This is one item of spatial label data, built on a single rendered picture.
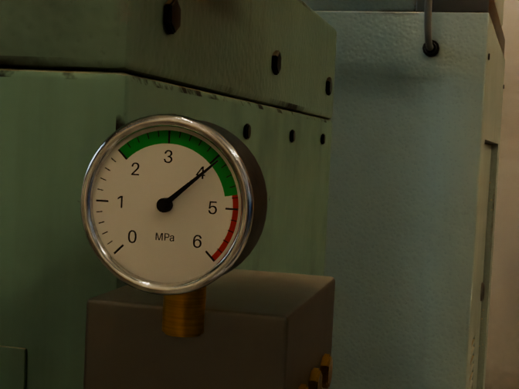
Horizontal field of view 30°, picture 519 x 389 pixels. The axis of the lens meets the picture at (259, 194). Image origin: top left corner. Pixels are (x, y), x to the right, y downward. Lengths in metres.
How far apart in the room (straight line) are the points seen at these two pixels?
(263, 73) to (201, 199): 0.33
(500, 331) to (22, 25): 2.49
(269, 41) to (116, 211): 0.35
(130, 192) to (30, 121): 0.10
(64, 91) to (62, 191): 0.04
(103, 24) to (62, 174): 0.07
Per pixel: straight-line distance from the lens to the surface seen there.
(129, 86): 0.41
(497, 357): 2.85
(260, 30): 0.64
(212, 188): 0.33
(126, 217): 0.34
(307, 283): 0.45
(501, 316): 2.83
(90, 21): 0.42
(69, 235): 0.42
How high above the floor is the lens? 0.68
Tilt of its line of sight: 3 degrees down
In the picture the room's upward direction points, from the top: 3 degrees clockwise
